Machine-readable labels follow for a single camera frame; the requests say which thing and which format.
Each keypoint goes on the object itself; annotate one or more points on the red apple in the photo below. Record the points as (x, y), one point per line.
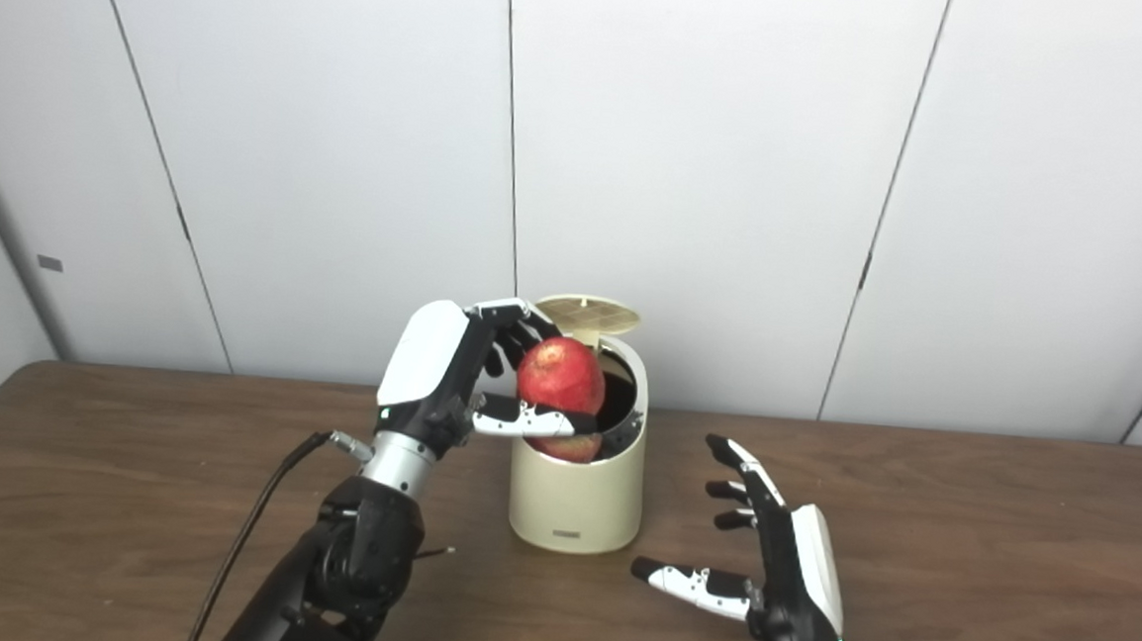
(562, 379)

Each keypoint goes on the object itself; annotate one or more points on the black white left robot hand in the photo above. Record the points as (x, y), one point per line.
(425, 361)

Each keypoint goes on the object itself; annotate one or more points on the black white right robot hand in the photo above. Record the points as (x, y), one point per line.
(798, 582)

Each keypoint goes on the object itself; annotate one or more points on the cream round bin lid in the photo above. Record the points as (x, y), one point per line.
(591, 314)

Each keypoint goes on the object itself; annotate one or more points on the cream-colored round bin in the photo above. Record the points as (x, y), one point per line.
(575, 504)

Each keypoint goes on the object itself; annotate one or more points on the small grey wall tag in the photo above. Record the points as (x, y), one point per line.
(50, 263)

